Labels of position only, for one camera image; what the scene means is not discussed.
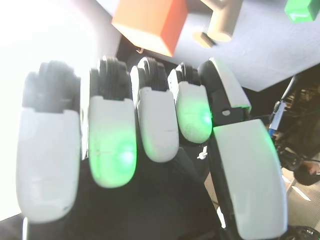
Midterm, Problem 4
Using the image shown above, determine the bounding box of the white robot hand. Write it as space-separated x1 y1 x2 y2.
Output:
0 56 289 240

